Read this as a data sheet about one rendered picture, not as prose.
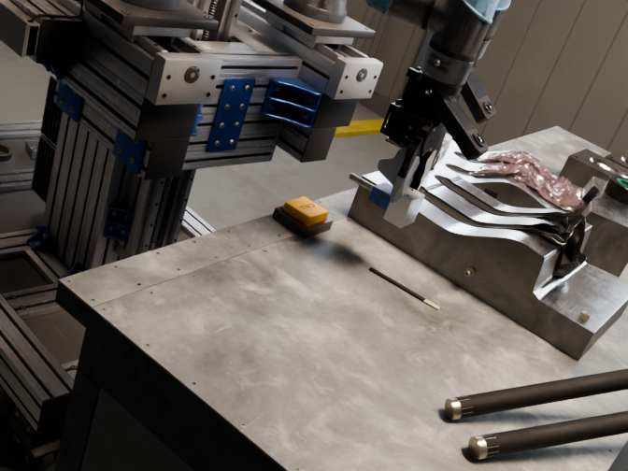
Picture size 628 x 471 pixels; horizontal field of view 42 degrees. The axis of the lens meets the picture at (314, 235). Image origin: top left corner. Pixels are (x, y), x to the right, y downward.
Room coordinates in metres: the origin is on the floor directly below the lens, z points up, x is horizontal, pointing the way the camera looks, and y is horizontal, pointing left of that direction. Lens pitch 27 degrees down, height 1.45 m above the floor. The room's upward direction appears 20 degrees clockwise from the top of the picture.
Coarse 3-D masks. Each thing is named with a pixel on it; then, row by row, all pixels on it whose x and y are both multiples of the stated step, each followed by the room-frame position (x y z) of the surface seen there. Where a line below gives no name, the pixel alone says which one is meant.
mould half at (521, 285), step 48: (432, 192) 1.48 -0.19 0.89; (480, 192) 1.58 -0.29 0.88; (432, 240) 1.34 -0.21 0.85; (480, 240) 1.30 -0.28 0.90; (528, 240) 1.29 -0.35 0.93; (480, 288) 1.29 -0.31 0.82; (528, 288) 1.25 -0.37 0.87; (576, 288) 1.34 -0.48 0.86; (624, 288) 1.42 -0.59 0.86; (576, 336) 1.20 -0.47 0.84
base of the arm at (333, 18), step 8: (288, 0) 1.89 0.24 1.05; (296, 0) 1.88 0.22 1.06; (304, 0) 1.87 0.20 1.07; (312, 0) 1.87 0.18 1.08; (320, 0) 1.88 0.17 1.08; (328, 0) 1.88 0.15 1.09; (336, 0) 1.89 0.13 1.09; (344, 0) 1.92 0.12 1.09; (296, 8) 1.87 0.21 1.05; (304, 8) 1.87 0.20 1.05; (312, 8) 1.86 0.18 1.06; (320, 8) 1.87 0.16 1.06; (328, 8) 1.88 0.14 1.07; (336, 8) 1.89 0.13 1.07; (344, 8) 1.92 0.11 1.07; (312, 16) 1.86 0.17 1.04; (320, 16) 1.87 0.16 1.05; (328, 16) 1.88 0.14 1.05; (336, 16) 1.89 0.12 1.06; (344, 16) 1.92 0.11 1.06
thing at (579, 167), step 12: (576, 156) 2.14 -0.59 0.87; (588, 156) 2.18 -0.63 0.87; (600, 156) 2.22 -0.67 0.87; (564, 168) 2.12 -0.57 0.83; (576, 168) 2.11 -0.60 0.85; (588, 168) 2.10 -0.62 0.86; (600, 168) 2.11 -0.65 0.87; (612, 168) 2.18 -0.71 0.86; (624, 168) 2.19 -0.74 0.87; (576, 180) 2.10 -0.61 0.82; (588, 180) 2.09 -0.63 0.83
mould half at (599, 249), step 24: (456, 144) 1.93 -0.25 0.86; (504, 192) 1.66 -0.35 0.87; (528, 192) 1.66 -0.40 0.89; (600, 192) 1.78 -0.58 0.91; (600, 216) 1.62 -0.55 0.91; (624, 216) 1.67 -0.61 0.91; (600, 240) 1.62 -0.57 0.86; (624, 240) 1.61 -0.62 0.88; (600, 264) 1.61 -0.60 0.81; (624, 264) 1.61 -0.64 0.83
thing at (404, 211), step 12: (360, 180) 1.30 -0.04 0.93; (372, 192) 1.26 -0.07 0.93; (384, 192) 1.26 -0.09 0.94; (408, 192) 1.26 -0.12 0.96; (384, 204) 1.25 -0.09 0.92; (396, 204) 1.24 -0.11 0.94; (408, 204) 1.23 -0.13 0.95; (420, 204) 1.27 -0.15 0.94; (384, 216) 1.24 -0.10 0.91; (396, 216) 1.24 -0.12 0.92; (408, 216) 1.24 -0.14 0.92
